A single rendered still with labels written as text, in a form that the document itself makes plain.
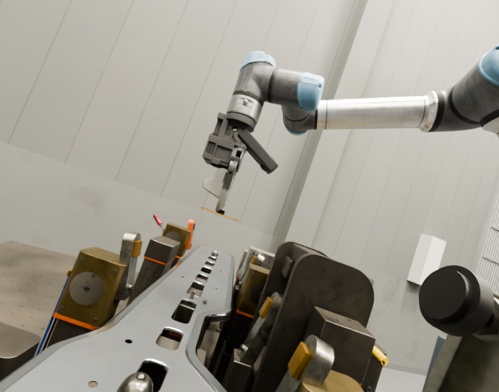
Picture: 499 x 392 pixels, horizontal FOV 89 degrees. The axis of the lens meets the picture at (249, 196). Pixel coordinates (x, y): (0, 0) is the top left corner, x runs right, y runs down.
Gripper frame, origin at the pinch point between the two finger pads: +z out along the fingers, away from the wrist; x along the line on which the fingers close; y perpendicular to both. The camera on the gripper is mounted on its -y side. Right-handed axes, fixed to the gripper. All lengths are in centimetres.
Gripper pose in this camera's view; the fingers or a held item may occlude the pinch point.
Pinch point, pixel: (221, 206)
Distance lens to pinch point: 57.6
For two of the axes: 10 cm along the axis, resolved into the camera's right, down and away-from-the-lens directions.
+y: -9.5, -3.1, -0.3
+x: 0.5, -0.6, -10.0
